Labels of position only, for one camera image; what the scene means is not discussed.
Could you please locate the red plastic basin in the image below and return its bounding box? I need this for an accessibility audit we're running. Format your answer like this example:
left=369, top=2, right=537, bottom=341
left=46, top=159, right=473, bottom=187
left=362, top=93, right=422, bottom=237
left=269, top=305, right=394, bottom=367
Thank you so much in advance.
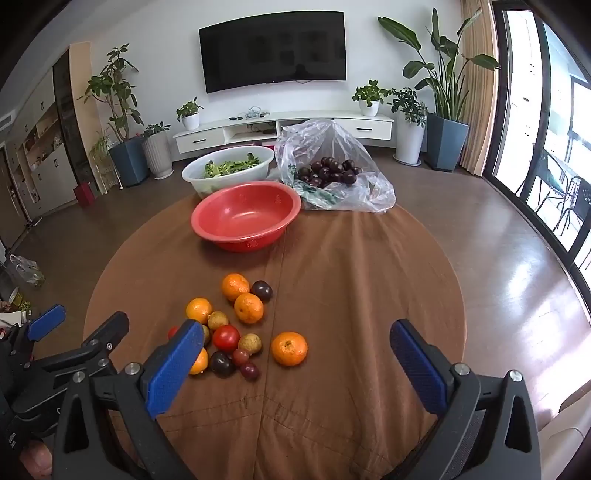
left=191, top=181, right=302, bottom=253

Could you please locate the white wall cabinet unit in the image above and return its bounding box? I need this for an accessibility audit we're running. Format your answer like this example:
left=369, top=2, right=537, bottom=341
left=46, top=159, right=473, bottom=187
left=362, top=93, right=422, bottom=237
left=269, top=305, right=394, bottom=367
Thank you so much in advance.
left=9, top=92, right=79, bottom=217

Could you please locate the bushy plant in tall white pot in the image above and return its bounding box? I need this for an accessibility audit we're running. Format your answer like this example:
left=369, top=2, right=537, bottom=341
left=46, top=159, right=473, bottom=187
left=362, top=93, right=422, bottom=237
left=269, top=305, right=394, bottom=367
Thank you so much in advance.
left=387, top=88, right=428, bottom=167

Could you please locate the small red box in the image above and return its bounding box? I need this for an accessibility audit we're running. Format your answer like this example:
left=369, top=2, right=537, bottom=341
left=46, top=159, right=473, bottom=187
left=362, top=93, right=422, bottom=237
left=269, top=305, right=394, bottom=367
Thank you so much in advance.
left=74, top=182, right=98, bottom=207

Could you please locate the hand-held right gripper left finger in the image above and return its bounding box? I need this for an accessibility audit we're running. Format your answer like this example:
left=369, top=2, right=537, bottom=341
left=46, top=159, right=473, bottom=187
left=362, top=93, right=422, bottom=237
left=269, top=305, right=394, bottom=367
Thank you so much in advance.
left=51, top=318, right=205, bottom=480

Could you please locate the tall tree in blue pot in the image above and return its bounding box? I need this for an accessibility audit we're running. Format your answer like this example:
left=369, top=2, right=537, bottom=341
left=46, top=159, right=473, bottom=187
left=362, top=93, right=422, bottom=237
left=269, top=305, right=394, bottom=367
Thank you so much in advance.
left=76, top=44, right=151, bottom=188

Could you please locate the beige sofa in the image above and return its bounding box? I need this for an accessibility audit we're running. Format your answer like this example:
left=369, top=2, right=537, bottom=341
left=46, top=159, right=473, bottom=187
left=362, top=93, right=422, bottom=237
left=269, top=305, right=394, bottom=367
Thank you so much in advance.
left=538, top=383, right=591, bottom=480

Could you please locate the large-leaf plant in blue pot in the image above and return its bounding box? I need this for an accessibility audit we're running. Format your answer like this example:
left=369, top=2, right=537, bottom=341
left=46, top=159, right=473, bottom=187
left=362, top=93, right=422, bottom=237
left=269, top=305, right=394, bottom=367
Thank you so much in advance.
left=378, top=7, right=502, bottom=173

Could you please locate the clear plastic bag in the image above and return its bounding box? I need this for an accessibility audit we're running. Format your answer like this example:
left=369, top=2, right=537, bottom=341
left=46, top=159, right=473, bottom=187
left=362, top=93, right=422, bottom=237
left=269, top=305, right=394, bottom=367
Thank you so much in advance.
left=274, top=118, right=397, bottom=214

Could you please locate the person's left hand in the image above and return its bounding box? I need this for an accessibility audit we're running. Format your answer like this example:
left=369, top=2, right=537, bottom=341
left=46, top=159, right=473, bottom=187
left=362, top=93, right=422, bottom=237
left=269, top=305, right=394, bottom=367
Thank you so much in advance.
left=18, top=439, right=54, bottom=480

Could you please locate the brown wooden door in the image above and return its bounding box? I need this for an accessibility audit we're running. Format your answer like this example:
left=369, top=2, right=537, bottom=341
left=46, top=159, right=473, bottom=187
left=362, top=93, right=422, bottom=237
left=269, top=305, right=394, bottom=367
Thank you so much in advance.
left=0, top=148, right=24, bottom=241

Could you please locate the black wall television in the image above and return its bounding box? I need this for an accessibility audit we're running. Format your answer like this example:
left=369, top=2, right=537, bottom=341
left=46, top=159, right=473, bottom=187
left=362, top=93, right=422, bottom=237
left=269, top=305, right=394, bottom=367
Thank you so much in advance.
left=198, top=13, right=348, bottom=94

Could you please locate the pile of dark plums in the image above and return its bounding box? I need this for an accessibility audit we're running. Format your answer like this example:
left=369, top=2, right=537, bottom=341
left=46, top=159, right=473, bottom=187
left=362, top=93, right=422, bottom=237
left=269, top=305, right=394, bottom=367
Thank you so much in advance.
left=295, top=156, right=363, bottom=189

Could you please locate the large red tomato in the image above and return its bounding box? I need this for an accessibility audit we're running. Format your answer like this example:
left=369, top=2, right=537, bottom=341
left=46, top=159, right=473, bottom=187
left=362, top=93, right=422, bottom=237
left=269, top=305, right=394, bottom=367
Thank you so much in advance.
left=212, top=325, right=241, bottom=352

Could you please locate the black balcony chair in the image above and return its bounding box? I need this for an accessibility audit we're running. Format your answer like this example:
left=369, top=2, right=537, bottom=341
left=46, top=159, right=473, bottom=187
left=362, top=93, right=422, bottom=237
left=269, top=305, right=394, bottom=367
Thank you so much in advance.
left=554, top=175, right=591, bottom=237
left=515, top=144, right=570, bottom=209

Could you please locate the cable bundle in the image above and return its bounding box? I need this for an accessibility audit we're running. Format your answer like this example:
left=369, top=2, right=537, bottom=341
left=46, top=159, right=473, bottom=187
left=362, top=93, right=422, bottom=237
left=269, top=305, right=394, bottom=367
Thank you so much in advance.
left=229, top=107, right=271, bottom=121

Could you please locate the dark glass display cabinet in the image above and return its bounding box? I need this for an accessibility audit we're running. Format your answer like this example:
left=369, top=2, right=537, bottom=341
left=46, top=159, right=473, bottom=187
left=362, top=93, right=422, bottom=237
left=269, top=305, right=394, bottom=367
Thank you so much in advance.
left=52, top=50, right=100, bottom=195

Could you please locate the plant in ribbed white pot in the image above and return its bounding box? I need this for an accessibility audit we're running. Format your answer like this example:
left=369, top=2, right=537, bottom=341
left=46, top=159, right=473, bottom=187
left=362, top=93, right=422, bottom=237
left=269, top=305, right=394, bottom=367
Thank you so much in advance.
left=141, top=121, right=175, bottom=180

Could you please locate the white plastic basin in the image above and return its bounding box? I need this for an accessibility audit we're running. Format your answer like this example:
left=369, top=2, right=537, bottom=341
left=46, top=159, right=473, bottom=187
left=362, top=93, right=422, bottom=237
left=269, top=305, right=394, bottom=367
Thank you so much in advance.
left=181, top=146, right=276, bottom=200

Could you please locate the spider plant on stand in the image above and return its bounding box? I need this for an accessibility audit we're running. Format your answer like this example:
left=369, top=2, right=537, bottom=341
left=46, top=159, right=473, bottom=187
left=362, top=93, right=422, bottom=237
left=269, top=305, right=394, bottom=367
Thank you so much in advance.
left=89, top=129, right=122, bottom=190

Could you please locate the white television cabinet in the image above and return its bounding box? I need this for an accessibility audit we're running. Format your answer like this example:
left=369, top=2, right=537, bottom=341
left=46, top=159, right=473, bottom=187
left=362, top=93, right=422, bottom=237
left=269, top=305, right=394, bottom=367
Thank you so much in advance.
left=172, top=110, right=395, bottom=155

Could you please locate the beige curtain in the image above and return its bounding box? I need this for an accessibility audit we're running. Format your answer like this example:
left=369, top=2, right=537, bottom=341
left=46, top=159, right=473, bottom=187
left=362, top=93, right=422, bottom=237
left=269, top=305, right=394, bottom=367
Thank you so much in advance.
left=459, top=0, right=499, bottom=176

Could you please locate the orange mandarin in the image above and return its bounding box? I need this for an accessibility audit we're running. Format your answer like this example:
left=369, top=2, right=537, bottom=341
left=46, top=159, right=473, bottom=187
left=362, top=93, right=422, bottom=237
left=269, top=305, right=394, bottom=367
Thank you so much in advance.
left=271, top=331, right=308, bottom=367
left=234, top=293, right=265, bottom=325
left=185, top=298, right=214, bottom=325
left=189, top=347, right=209, bottom=376
left=221, top=273, right=251, bottom=302

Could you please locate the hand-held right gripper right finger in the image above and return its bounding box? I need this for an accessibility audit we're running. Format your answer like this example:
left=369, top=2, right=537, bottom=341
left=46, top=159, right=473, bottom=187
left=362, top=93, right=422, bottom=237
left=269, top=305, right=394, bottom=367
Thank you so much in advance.
left=385, top=318, right=541, bottom=480

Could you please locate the small plant in white pot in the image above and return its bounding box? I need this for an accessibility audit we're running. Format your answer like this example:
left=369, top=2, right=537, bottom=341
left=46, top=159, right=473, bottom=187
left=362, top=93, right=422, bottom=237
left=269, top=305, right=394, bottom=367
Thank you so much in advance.
left=352, top=79, right=392, bottom=117
left=176, top=97, right=204, bottom=131

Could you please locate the plastic bag on floor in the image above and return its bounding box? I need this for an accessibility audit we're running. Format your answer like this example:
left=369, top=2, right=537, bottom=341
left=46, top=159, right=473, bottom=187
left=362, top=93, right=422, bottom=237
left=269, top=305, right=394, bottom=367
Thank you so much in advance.
left=7, top=254, right=46, bottom=289

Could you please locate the brown tablecloth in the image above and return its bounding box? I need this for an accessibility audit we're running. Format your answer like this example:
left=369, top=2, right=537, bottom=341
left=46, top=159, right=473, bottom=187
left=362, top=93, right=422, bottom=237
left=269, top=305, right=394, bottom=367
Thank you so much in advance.
left=83, top=185, right=466, bottom=480

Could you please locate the green printed plastic bag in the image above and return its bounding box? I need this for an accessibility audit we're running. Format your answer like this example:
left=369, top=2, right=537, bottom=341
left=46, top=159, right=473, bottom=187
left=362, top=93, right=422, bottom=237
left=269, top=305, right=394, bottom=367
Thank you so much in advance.
left=277, top=164, right=340, bottom=210

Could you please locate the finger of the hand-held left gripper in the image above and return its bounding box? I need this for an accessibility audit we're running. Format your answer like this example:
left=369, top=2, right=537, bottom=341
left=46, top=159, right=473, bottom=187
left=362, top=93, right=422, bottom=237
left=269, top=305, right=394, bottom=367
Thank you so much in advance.
left=32, top=311, right=130, bottom=384
left=7, top=304, right=68, bottom=365

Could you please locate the black framed glass door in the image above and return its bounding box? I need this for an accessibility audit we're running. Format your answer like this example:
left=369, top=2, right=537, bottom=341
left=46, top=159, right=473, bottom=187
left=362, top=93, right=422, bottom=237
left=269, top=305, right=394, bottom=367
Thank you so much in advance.
left=487, top=0, right=591, bottom=278

